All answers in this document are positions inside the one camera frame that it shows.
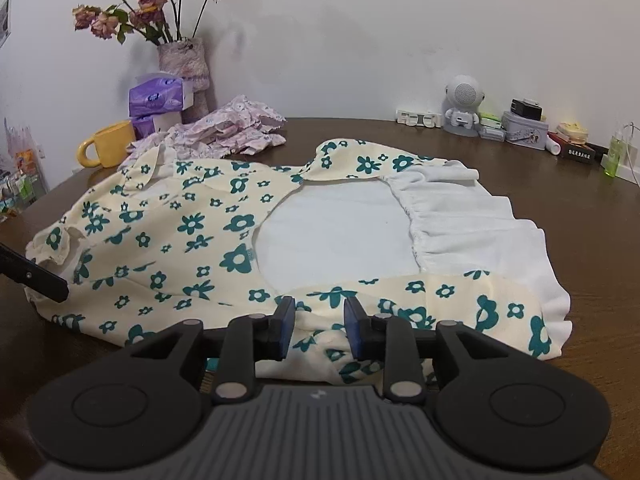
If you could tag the fuzzy pink vase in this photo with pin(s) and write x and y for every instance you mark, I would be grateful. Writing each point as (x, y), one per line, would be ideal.
(187, 60)

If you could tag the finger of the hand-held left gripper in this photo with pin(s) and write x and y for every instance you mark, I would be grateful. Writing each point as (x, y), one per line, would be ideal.
(35, 275)

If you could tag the purple tissue pack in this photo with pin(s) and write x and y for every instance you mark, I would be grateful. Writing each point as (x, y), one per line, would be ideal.
(155, 125)
(157, 95)

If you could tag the pink floral cloth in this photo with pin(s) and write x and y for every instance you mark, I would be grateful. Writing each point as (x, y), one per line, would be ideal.
(225, 127)

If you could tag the wall picture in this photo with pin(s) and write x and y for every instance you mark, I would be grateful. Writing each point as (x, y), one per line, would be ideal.
(5, 20)

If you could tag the clear small box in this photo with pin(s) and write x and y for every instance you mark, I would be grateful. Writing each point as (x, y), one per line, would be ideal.
(492, 133)

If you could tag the green liquid bottle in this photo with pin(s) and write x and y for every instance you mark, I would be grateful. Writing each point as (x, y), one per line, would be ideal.
(612, 160)

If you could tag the cream dress with teal flowers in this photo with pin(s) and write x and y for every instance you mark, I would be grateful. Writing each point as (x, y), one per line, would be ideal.
(165, 240)

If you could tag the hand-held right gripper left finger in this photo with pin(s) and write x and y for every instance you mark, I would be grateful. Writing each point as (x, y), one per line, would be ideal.
(287, 330)

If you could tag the yellow round container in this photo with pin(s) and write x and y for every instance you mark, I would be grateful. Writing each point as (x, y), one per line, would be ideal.
(572, 132)

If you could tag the grey tin box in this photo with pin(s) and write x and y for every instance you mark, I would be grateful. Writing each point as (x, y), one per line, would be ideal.
(524, 132)

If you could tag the yellow mug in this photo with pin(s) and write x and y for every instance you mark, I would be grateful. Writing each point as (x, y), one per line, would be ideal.
(115, 145)

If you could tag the white tube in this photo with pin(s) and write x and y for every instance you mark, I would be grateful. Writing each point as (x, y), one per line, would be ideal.
(553, 145)

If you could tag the green and white small box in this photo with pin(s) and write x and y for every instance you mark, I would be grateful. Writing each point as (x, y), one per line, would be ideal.
(491, 120)

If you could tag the black charger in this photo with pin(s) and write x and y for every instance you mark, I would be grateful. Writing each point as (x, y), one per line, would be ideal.
(526, 109)

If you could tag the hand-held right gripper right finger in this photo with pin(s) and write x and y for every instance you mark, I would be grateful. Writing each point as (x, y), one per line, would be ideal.
(352, 330)

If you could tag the clear rack with small items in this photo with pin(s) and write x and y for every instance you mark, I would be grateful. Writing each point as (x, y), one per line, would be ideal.
(22, 180)

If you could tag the white robot-shaped speaker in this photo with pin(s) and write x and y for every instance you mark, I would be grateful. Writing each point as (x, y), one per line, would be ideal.
(462, 100)

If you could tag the black and red box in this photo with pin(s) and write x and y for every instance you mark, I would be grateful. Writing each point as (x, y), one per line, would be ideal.
(582, 152)

